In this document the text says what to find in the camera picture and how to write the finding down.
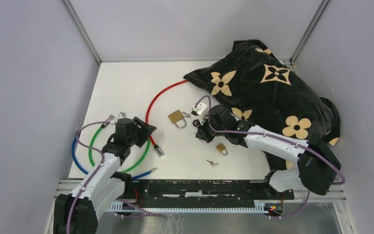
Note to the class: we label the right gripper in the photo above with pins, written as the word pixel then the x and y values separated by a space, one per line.
pixel 201 133

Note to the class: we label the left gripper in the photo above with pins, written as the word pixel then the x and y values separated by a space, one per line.
pixel 145 130

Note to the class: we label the red cable lock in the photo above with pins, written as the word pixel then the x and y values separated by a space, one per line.
pixel 156 147

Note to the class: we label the small brass padlock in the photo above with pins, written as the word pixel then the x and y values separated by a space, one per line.
pixel 221 149

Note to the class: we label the small padlock keys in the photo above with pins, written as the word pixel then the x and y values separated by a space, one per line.
pixel 213 164

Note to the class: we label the large brass padlock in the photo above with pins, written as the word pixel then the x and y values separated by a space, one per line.
pixel 177 119

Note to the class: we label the black padlock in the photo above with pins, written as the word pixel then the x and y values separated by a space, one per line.
pixel 196 123

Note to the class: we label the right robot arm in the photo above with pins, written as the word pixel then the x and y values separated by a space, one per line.
pixel 315 165

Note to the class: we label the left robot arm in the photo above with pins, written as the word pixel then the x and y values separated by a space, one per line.
pixel 79 211

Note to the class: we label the large padlock keys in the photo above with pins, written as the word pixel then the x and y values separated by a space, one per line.
pixel 187 115

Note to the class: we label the black floral blanket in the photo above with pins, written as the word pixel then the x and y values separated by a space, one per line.
pixel 255 86

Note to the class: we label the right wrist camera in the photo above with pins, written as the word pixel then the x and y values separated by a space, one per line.
pixel 200 111

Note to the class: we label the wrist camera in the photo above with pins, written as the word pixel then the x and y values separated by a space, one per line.
pixel 200 111
pixel 121 115

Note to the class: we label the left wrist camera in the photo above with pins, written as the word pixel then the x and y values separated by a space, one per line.
pixel 121 115

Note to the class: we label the green cable lock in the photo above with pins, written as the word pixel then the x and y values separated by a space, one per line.
pixel 93 145

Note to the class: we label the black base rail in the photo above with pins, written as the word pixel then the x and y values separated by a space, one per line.
pixel 163 193

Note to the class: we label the blue cable lock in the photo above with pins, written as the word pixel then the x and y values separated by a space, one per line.
pixel 74 143

